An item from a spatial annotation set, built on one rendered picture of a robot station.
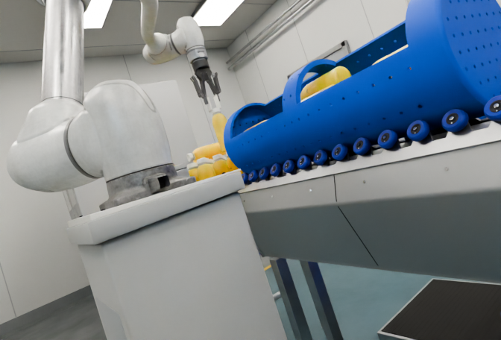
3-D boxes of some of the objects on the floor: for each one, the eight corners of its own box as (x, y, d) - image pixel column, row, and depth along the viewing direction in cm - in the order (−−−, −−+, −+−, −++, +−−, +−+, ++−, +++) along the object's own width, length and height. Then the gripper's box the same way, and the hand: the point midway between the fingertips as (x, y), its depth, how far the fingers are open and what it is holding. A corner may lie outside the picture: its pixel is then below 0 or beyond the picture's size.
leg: (328, 421, 128) (275, 261, 130) (318, 414, 133) (267, 259, 135) (338, 411, 131) (286, 254, 133) (328, 405, 136) (278, 253, 138)
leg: (353, 397, 135) (302, 246, 138) (342, 391, 140) (293, 245, 143) (361, 388, 138) (312, 241, 141) (351, 383, 143) (303, 240, 146)
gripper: (185, 60, 149) (202, 111, 148) (218, 56, 157) (234, 104, 156) (180, 67, 155) (196, 116, 154) (212, 63, 164) (227, 109, 163)
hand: (212, 103), depth 155 cm, fingers closed on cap, 4 cm apart
